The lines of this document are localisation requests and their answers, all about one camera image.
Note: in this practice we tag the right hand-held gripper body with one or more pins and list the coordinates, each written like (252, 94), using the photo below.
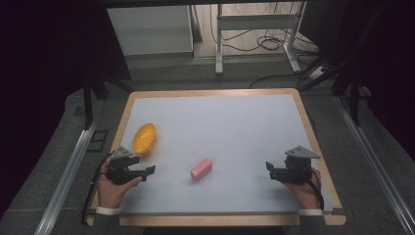
(295, 171)

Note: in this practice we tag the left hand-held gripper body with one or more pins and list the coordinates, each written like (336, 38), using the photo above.
(118, 169)

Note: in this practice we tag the yellow plastic bowl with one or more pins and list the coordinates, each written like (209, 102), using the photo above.
(143, 138)

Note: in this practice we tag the pink rectangular block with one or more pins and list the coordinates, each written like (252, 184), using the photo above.
(201, 169)

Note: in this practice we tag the person's left hand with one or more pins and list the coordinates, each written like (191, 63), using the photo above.
(111, 194)

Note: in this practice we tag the person's right hand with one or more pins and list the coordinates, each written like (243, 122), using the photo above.
(306, 194)

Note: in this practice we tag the wooden-framed white board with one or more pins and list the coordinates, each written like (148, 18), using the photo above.
(228, 130)

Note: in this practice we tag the black stand legs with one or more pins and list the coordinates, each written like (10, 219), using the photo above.
(88, 104)
(354, 104)

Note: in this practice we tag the white power strip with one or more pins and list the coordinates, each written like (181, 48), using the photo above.
(317, 73)

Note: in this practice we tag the dark curtain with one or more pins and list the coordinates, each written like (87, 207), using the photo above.
(385, 65)
(42, 65)

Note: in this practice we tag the white cabinet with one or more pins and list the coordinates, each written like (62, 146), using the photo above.
(150, 29)

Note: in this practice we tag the aluminium rail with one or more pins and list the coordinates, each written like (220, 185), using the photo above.
(375, 166)
(65, 182)

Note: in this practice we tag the white metal desk frame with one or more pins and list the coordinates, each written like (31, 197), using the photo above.
(257, 22)

